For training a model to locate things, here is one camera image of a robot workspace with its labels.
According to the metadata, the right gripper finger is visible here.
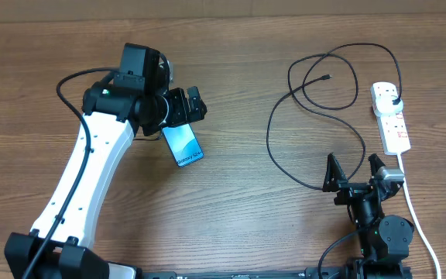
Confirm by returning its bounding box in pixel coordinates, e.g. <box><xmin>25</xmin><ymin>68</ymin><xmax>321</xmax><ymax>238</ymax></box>
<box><xmin>368</xmin><ymin>153</ymin><xmax>386</xmax><ymax>179</ymax></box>
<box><xmin>323</xmin><ymin>153</ymin><xmax>348</xmax><ymax>186</ymax></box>

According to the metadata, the Samsung Galaxy smartphone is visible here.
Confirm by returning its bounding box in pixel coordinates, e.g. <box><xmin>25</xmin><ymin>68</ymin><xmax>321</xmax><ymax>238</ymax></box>
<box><xmin>163</xmin><ymin>124</ymin><xmax>204</xmax><ymax>167</ymax></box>

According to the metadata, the black USB charging cable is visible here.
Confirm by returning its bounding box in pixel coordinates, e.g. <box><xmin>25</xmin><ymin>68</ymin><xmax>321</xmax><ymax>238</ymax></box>
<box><xmin>266</xmin><ymin>42</ymin><xmax>403</xmax><ymax>191</ymax></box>

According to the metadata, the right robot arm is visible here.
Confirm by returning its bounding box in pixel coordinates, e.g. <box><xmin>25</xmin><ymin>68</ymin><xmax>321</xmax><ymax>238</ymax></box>
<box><xmin>317</xmin><ymin>153</ymin><xmax>414</xmax><ymax>278</ymax></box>

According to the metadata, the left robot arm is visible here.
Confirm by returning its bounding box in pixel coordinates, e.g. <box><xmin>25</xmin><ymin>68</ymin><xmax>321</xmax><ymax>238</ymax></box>
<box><xmin>4</xmin><ymin>43</ymin><xmax>207</xmax><ymax>278</ymax></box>

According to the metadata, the white charger adapter plug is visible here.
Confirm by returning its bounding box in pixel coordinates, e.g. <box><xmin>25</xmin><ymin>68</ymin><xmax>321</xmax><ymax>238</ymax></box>
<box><xmin>372</xmin><ymin>96</ymin><xmax>403</xmax><ymax>117</ymax></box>

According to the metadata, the white power strip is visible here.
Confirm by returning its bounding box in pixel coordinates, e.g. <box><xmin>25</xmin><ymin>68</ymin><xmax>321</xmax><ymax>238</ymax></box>
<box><xmin>370</xmin><ymin>81</ymin><xmax>411</xmax><ymax>155</ymax></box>

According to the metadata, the cardboard backdrop panel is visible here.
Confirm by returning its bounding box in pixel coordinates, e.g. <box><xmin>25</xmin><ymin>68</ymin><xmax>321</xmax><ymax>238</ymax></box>
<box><xmin>0</xmin><ymin>0</ymin><xmax>446</xmax><ymax>22</ymax></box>

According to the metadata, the white power strip cord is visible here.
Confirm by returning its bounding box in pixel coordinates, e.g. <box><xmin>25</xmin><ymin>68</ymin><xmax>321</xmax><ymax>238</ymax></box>
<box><xmin>396</xmin><ymin>153</ymin><xmax>443</xmax><ymax>279</ymax></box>

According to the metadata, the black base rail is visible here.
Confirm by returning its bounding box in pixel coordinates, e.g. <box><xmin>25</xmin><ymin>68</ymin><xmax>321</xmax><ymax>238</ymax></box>
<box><xmin>137</xmin><ymin>266</ymin><xmax>413</xmax><ymax>279</ymax></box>

